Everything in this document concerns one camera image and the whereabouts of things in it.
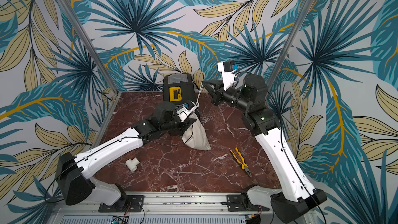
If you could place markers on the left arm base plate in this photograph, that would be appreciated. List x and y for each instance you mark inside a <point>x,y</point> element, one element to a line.
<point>129,204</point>

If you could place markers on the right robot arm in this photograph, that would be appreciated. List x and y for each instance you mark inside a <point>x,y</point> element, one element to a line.
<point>298,195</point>

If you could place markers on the black yellow toolbox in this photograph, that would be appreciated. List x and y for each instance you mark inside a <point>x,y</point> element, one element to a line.
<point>178,88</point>

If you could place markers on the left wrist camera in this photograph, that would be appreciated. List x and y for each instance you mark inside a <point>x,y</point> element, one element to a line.
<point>186,110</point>

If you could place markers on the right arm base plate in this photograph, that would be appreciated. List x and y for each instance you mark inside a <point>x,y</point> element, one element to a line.
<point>240,203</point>

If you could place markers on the white pipe fitting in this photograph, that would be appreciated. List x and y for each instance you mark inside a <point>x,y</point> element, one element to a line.
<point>132,164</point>

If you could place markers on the aluminium front rail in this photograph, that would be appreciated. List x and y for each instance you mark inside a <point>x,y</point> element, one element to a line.
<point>165,208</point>

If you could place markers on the cream cloth soil bag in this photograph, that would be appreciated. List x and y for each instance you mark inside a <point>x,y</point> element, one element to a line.
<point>195,137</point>

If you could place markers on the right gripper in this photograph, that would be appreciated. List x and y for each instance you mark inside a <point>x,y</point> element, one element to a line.
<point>219,95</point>

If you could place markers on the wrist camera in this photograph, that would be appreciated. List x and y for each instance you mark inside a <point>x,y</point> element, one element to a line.
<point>186,110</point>
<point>229,73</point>

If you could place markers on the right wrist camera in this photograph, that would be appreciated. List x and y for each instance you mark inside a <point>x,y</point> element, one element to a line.
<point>229,73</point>

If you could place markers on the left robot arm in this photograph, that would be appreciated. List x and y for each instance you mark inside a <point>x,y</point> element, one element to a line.
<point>75,173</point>

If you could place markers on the yellow black pliers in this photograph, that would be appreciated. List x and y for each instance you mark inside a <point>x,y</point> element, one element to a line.
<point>241,161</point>

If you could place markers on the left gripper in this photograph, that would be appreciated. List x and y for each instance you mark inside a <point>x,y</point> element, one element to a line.
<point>186,124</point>

